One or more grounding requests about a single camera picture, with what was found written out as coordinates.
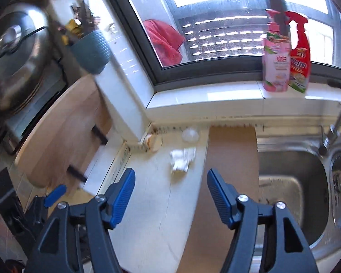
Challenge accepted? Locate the white cutting board stand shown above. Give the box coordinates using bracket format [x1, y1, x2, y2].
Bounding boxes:
[80, 128, 130, 195]

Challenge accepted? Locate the stainless steel double sink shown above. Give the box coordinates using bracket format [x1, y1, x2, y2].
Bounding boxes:
[257, 136, 341, 272]

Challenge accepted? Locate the red cloth outside window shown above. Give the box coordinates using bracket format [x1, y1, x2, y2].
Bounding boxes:
[143, 19, 185, 67]

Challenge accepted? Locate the clear plastic cup lid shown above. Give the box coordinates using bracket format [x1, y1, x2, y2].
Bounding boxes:
[182, 128, 199, 144]

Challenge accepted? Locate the pink dish soap bottle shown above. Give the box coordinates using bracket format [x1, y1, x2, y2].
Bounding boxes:
[262, 9, 291, 92]

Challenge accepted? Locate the tipped paper cup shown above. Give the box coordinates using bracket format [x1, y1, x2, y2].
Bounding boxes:
[144, 134, 163, 152]

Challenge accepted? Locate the steel pot lid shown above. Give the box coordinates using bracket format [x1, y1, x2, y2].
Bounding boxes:
[0, 3, 52, 118]

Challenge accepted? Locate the teal utensil holder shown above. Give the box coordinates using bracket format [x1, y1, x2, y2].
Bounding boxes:
[70, 30, 111, 75]

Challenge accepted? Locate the white tissue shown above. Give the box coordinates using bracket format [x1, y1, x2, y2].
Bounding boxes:
[170, 147, 196, 173]

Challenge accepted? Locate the window frame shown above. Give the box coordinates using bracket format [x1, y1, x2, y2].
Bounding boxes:
[107, 0, 341, 91]

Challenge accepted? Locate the wooden cutting board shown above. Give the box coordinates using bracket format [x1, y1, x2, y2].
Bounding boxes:
[15, 75, 112, 190]

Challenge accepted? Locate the red spray cleaner bottle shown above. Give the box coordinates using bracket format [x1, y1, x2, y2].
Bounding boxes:
[285, 10, 311, 93]

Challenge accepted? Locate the brown cardboard sheet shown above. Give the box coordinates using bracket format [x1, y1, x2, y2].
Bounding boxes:
[178, 126, 259, 272]

